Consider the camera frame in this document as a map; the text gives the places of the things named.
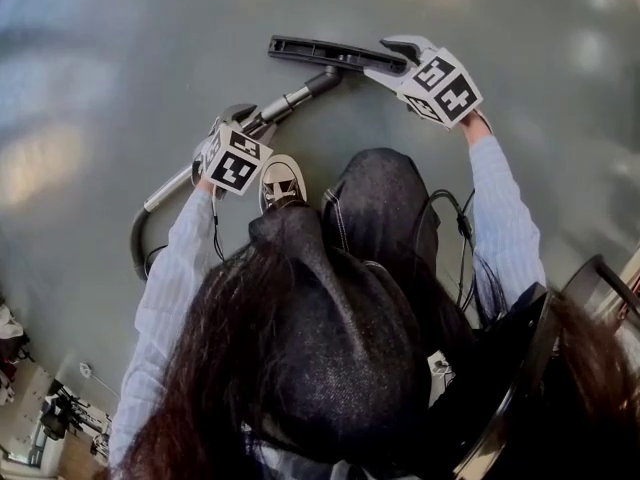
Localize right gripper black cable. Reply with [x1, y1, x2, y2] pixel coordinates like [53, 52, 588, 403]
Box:
[412, 187, 477, 319]

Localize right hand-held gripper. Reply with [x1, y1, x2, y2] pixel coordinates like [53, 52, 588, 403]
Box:
[362, 34, 485, 130]

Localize black vacuum floor nozzle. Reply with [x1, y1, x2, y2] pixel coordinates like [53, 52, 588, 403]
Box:
[267, 35, 409, 97]

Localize white cloth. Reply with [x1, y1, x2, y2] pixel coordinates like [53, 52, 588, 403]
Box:
[0, 303, 26, 342]

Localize vacuum hose with metal wand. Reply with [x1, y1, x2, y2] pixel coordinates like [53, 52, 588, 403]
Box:
[143, 85, 314, 214]
[130, 207, 157, 282]

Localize black tripod stands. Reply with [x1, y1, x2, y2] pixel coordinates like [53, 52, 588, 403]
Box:
[38, 381, 112, 455]

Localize white knotted rope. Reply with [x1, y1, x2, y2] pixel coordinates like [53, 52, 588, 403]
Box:
[78, 362, 122, 400]

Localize person's right forearm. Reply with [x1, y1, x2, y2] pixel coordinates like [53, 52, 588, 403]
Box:
[457, 115, 549, 309]

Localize person's left forearm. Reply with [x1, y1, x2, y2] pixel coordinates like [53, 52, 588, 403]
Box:
[139, 177, 224, 314]

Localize person's left canvas shoe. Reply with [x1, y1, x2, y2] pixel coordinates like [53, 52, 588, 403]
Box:
[258, 154, 309, 215]

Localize person's dark trousers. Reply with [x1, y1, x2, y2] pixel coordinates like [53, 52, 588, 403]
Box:
[239, 147, 444, 474]

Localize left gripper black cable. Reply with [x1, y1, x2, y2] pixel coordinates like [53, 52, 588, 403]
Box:
[210, 187, 227, 264]

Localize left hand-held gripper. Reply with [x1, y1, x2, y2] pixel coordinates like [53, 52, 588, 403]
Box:
[191, 102, 282, 198]

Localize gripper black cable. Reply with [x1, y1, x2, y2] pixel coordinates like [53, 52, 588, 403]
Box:
[412, 187, 477, 319]
[210, 187, 227, 264]

